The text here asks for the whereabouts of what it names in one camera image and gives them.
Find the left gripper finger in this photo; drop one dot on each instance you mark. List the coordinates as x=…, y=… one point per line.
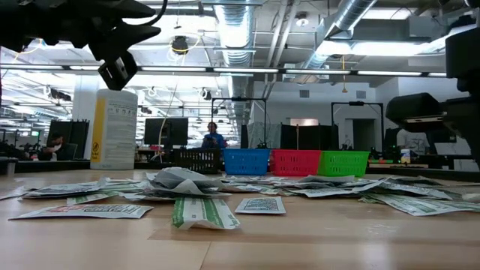
x=112, y=50
x=127, y=33

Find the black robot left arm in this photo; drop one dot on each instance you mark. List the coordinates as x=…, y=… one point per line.
x=37, y=18

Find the black ceiling pendant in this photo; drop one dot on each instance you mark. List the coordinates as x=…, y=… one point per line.
x=180, y=45

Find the person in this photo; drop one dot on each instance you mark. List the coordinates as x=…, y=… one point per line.
x=213, y=140
x=56, y=148
x=412, y=142

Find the white wipes canister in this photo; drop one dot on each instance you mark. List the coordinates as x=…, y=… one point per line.
x=114, y=131

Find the small white bottle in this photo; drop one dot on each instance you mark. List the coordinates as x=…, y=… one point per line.
x=405, y=156

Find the black partition panel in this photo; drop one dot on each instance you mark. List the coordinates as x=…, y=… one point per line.
x=311, y=137
x=78, y=135

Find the black background monitor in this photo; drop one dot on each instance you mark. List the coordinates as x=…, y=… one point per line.
x=167, y=131

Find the dark antiseptic towelette packet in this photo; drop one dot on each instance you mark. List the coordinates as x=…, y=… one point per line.
x=416, y=189

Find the green-striped bandage wrapper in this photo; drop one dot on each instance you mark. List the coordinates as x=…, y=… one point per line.
x=461, y=206
x=202, y=212
x=90, y=198
x=412, y=205

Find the plain white bandage wrapper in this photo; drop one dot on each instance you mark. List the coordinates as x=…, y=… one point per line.
x=371, y=184

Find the black plastic basket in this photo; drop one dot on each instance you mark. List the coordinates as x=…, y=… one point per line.
x=198, y=161

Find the ceiling light strip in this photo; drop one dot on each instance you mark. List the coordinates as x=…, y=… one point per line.
x=243, y=70

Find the crumpled white sachet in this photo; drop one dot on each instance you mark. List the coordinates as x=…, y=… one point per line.
x=183, y=180

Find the white printed sachet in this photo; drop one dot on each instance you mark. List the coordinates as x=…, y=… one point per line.
x=63, y=189
x=326, y=192
x=260, y=205

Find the green plastic basket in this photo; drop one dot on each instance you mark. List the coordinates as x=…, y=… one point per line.
x=343, y=164

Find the grey cup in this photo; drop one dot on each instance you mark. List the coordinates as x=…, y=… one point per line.
x=11, y=167

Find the red-label ointment packet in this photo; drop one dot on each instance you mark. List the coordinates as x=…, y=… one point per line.
x=86, y=210

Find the blue plastic basket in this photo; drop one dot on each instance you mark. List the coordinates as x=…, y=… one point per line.
x=245, y=162

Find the red plastic basket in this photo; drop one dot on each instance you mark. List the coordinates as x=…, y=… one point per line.
x=295, y=163

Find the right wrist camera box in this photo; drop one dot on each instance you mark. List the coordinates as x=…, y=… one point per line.
x=412, y=108

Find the silver ceiling duct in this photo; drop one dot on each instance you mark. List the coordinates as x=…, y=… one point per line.
x=236, y=33
x=352, y=13

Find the black camera rig frame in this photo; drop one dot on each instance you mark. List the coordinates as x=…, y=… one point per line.
x=356, y=103
x=240, y=99

